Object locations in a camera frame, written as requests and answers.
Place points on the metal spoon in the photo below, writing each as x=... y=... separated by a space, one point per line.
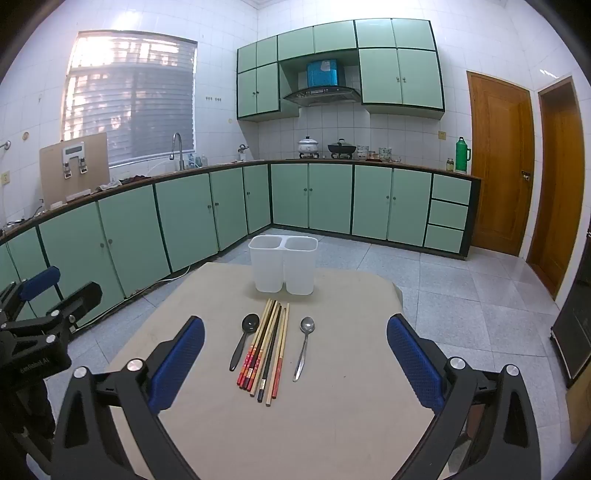
x=307 y=326

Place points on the black wok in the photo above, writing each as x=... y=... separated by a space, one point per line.
x=342 y=148

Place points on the metal faucet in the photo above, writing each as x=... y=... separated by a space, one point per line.
x=178 y=147

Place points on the cardboard board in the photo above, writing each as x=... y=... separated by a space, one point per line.
x=51 y=170

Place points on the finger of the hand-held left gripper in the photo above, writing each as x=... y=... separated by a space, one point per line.
x=85 y=295
x=41 y=279

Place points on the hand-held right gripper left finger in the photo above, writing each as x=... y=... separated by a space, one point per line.
x=180 y=360

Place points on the plain wooden chopstick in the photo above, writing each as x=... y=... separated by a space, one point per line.
x=256 y=383
x=273 y=369

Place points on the white plastic utensil holder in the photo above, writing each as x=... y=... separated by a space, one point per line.
x=282 y=267

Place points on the green base cabinets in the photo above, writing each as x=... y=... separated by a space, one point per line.
x=323 y=198

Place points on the window with blinds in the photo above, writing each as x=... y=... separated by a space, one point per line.
x=129 y=101

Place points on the black appliance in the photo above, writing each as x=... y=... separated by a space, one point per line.
x=575 y=337

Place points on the wooden door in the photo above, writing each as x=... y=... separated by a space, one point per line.
x=501 y=166
x=556 y=194

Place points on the black plastic spoon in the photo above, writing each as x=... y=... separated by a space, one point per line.
x=251 y=323

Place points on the tan board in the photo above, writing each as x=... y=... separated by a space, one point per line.
x=579 y=410

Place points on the black chopstick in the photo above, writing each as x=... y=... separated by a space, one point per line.
x=268 y=360

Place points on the green thermos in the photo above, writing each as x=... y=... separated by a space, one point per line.
x=461 y=157

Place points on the range hood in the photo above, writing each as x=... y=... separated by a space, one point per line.
x=323 y=94

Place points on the cloth on counter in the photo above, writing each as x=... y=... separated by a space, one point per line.
x=108 y=185

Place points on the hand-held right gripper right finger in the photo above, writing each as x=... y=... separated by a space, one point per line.
x=413 y=360

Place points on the white cooking pot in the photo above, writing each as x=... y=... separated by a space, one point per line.
x=308 y=146

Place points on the green wall cabinets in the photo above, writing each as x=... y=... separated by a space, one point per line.
x=401 y=76

